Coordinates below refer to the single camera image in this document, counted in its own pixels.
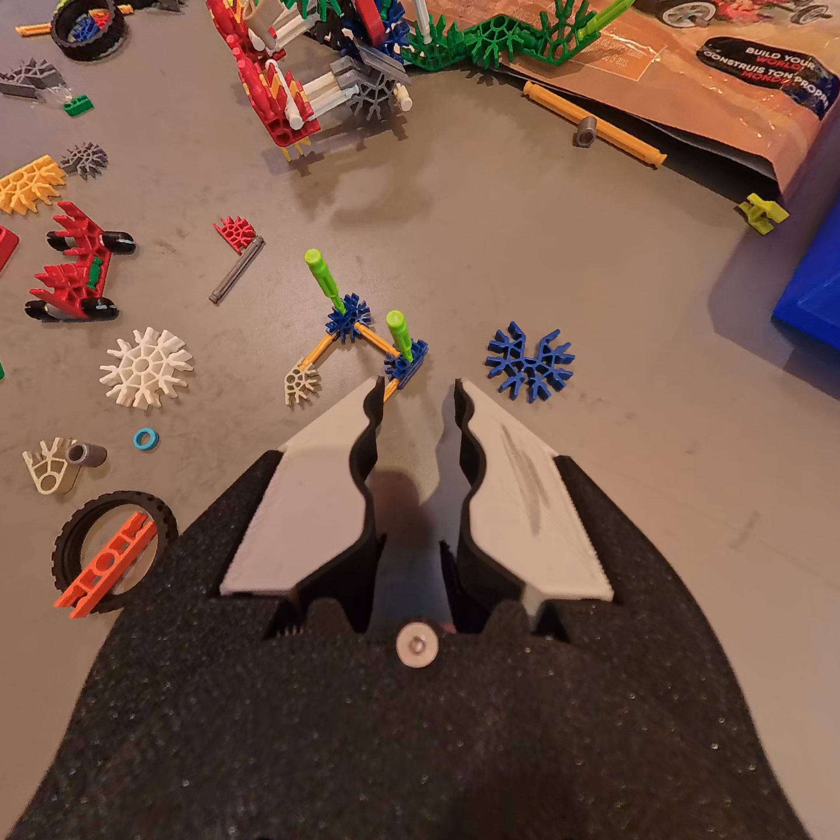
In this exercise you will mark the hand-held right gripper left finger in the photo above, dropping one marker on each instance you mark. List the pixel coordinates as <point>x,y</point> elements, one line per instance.
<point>302,518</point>

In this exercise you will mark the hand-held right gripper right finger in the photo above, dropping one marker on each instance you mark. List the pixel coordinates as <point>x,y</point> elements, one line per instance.
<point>525,518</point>

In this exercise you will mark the blue and yellow rod assembly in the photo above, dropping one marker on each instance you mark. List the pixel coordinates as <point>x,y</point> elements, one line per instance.
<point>348,321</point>

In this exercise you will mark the blue double connector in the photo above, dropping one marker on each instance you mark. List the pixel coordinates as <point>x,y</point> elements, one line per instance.
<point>525,362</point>

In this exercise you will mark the orange ladder connector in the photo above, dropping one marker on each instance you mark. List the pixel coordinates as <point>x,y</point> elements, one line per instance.
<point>98,571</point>

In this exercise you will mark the white snowflake connector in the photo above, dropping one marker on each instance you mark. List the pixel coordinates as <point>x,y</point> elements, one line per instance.
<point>144,367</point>

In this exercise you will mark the grey spacer tube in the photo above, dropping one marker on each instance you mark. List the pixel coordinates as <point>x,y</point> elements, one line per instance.
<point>92,455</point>
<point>585,131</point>

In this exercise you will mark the black rubber tyre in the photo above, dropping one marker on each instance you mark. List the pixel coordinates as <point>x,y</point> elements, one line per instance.
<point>62,558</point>
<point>85,54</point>

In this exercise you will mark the beige connector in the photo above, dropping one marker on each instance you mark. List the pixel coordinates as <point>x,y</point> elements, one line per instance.
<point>59,469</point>

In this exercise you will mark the grey rod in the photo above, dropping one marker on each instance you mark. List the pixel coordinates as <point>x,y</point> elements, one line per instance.
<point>236,270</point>

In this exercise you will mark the small red connector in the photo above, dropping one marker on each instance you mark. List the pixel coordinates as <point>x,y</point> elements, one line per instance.
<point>235,233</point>

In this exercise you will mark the red assembly with black wheels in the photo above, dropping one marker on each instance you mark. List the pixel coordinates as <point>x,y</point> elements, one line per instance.
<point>72,285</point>

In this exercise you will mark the blue plastic lid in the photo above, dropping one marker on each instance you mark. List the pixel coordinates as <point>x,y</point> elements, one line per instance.
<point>817,308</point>

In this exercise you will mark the yellow-green clip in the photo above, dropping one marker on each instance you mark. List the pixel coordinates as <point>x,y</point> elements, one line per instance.
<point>761,213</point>

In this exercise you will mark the long yellow rod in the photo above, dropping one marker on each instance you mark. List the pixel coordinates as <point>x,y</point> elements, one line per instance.
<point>630,145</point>

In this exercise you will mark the multicolour toy model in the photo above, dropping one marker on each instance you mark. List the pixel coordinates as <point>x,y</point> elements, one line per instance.
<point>282,118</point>

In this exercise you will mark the red fan connector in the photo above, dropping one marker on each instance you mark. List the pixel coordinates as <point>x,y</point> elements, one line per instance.
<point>5,246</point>

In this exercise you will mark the small grey snowflake connector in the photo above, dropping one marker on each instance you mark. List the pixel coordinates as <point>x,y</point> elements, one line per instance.
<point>84,159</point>

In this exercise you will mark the yellow fan connector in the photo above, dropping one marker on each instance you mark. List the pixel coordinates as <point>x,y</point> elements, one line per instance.
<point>29,184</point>

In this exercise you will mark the small green brick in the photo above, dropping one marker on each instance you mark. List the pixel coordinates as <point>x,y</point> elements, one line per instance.
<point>79,105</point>

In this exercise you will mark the dark grey connector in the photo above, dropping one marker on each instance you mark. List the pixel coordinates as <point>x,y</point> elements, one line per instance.
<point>29,73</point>

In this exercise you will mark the blue snowflake connector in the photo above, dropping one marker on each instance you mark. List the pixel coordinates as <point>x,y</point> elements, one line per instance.
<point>84,27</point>

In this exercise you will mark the red snowflake connector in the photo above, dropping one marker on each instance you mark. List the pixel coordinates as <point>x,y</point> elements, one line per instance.
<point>102,18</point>

